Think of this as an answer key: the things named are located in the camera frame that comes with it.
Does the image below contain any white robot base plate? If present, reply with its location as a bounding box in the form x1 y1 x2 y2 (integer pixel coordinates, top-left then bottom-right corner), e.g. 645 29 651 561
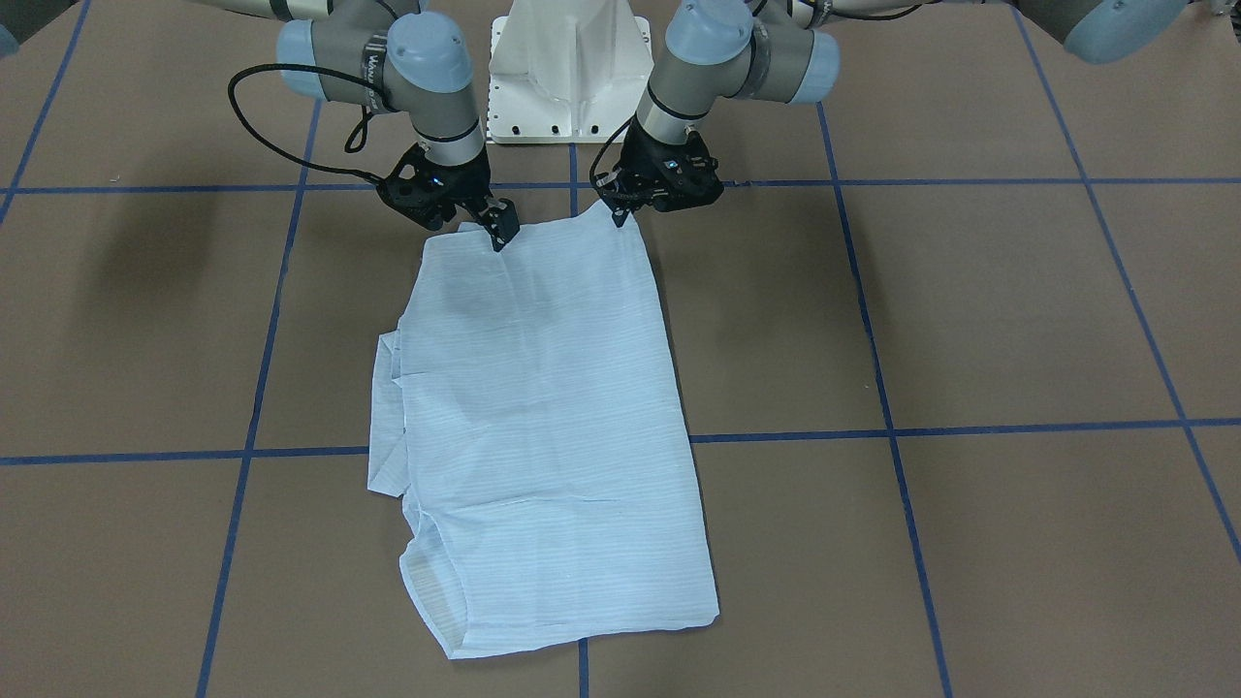
485 1 654 144

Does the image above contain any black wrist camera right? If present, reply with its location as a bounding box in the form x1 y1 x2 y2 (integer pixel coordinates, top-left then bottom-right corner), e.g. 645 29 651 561
375 144 457 233

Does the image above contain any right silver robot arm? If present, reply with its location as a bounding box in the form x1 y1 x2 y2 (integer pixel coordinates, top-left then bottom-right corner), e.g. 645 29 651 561
220 1 520 250

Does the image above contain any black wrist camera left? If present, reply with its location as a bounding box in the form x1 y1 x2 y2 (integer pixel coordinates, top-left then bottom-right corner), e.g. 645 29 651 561
652 130 725 212

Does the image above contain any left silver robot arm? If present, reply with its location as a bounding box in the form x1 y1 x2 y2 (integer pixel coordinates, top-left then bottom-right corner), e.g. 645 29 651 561
589 1 1193 227

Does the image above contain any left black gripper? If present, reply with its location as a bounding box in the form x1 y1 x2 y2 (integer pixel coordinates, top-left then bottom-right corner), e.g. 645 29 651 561
604 116 694 229

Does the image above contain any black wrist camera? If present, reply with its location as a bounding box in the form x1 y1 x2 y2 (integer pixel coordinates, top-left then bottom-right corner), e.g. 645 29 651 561
652 130 725 212
375 144 457 233

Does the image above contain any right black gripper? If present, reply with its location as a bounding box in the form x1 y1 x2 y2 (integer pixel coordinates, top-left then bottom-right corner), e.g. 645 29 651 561
427 147 522 252

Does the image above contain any light blue button shirt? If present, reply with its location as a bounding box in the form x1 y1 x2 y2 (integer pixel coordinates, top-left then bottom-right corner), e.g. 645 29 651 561
367 202 719 661

